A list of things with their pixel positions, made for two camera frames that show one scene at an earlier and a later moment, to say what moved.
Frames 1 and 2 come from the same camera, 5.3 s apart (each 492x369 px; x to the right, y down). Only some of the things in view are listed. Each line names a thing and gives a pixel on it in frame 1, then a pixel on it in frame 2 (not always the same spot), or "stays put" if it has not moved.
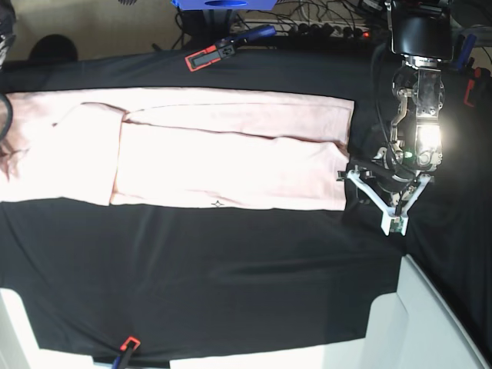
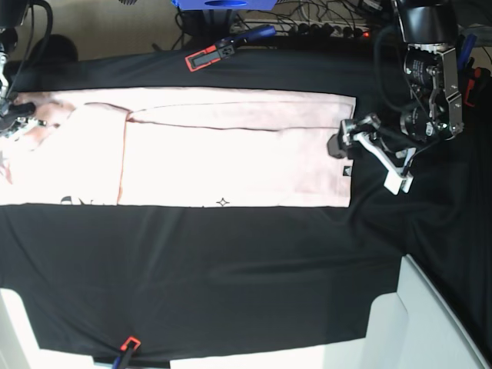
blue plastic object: (220, 4) stays put
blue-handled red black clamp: (227, 47) stays put
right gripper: (364, 173) -> (338, 144)
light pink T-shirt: (177, 147) stays put
